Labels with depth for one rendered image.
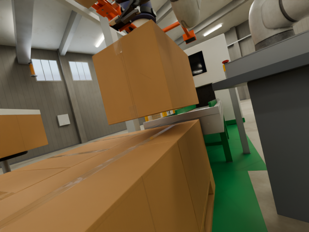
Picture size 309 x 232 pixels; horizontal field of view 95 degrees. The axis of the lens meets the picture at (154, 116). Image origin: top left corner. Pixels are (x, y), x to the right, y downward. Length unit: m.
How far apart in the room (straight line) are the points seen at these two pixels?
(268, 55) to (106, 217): 0.78
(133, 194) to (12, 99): 8.80
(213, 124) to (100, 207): 1.06
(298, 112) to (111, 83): 0.88
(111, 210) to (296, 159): 0.84
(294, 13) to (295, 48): 0.18
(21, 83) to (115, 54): 8.54
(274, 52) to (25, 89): 9.04
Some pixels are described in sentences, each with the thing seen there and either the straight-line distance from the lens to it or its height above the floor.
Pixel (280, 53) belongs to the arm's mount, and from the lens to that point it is 0.79.
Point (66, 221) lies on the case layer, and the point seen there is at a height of 0.54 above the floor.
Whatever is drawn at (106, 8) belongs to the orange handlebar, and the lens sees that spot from 0.83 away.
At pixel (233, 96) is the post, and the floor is 0.64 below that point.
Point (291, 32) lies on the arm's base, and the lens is 0.97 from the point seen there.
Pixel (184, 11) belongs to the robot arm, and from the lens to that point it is 0.80.
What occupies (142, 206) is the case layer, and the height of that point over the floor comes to 0.49.
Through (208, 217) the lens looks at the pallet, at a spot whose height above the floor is 0.02.
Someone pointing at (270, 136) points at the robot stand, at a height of 0.42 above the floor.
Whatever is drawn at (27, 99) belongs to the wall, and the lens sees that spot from 9.02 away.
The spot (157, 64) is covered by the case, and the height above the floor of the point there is 0.88.
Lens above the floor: 0.67
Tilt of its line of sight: 1 degrees down
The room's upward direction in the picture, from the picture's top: 14 degrees counter-clockwise
